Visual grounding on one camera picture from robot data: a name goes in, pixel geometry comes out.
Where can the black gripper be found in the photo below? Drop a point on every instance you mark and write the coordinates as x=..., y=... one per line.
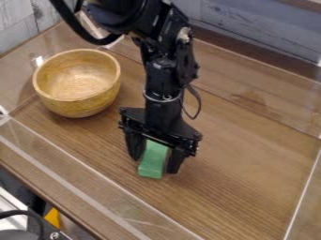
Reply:
x=160, y=122

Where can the green rectangular block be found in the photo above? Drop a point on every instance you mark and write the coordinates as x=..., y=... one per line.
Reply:
x=153, y=161

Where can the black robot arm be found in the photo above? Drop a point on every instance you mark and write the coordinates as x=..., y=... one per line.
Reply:
x=160, y=30

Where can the brown wooden bowl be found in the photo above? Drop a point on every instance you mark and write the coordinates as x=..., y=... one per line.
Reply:
x=78, y=82

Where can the yellow object under table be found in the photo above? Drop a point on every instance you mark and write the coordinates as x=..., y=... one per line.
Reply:
x=53, y=218

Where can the black device with logo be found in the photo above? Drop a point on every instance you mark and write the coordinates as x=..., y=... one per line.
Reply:
x=51, y=232

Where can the clear acrylic barrier wall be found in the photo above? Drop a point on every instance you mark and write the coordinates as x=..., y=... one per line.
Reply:
x=249, y=188

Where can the clear acrylic corner bracket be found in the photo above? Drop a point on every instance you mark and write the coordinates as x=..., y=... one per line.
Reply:
x=95, y=30

